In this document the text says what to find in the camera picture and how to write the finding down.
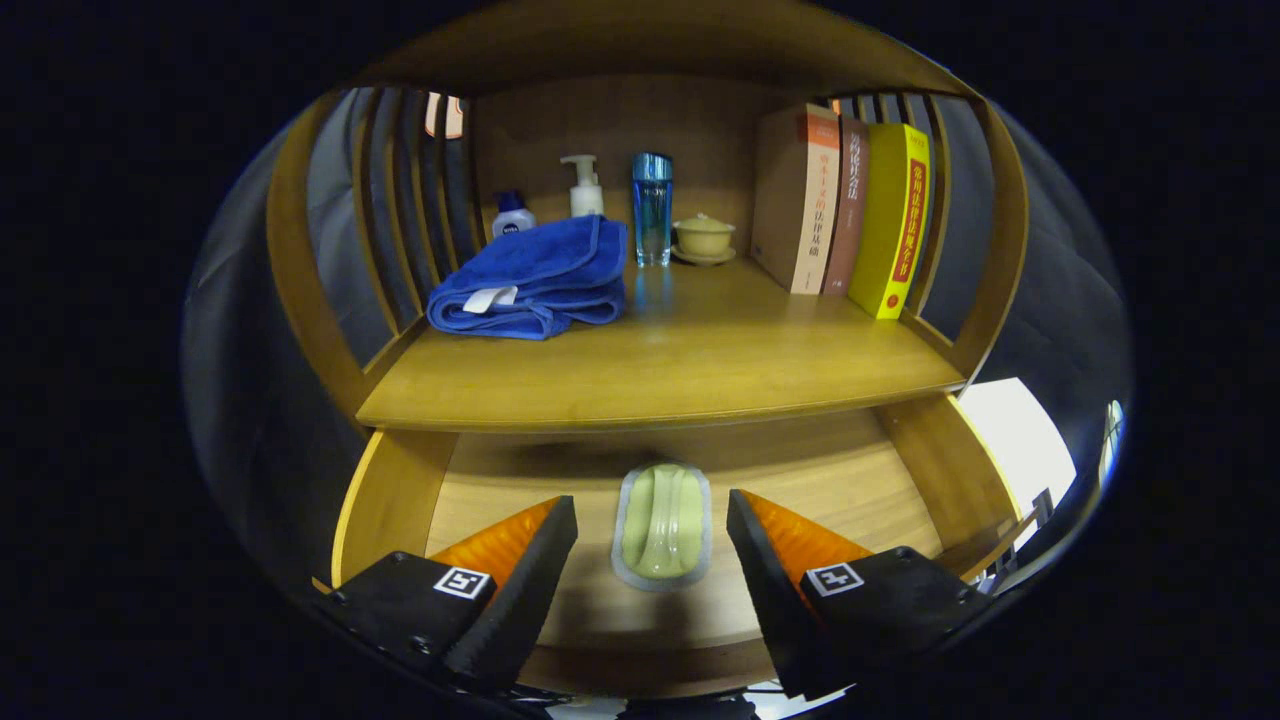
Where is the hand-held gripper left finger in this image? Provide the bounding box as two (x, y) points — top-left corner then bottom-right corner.
(312, 495), (579, 696)

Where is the small white blue-capped bottle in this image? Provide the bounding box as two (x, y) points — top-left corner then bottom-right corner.
(491, 190), (537, 239)

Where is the green handled scrub sponge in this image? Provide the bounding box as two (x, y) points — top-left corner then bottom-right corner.
(611, 461), (713, 592)

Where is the brown book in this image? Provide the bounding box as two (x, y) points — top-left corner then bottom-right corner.
(822, 115), (871, 297)

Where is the wooden drawer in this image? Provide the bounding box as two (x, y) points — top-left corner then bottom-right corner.
(330, 395), (1023, 698)

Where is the white pump bottle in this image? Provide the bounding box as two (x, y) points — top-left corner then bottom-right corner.
(560, 154), (605, 219)

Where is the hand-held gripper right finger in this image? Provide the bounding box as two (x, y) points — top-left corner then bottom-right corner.
(727, 488), (996, 699)

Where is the yellow lidded tea cup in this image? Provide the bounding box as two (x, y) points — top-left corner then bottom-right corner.
(670, 213), (738, 267)

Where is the wooden cabinet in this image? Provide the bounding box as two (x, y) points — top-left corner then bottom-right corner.
(265, 0), (1031, 701)

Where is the beige book orange label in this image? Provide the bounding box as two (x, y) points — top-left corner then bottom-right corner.
(750, 103), (842, 296)

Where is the wooden countertop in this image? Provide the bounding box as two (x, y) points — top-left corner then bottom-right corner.
(357, 255), (966, 433)

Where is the blue folded towel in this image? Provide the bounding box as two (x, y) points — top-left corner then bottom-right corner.
(426, 214), (629, 341)

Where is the blue glass bottle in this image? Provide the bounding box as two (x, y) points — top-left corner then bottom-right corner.
(631, 152), (674, 268)

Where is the yellow book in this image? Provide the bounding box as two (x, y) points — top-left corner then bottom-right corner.
(848, 122), (932, 321)

